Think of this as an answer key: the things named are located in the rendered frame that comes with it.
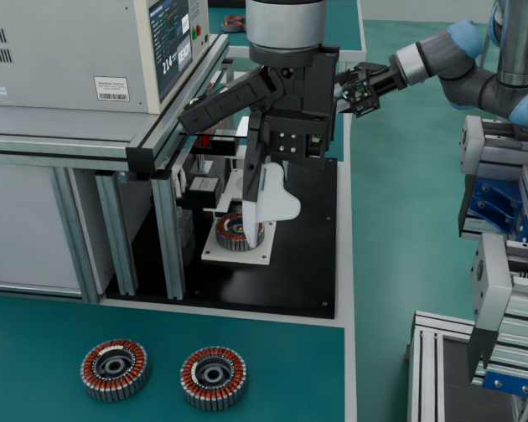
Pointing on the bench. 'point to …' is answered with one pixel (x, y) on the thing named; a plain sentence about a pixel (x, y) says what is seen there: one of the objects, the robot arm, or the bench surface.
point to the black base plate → (302, 282)
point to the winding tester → (79, 54)
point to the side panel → (33, 235)
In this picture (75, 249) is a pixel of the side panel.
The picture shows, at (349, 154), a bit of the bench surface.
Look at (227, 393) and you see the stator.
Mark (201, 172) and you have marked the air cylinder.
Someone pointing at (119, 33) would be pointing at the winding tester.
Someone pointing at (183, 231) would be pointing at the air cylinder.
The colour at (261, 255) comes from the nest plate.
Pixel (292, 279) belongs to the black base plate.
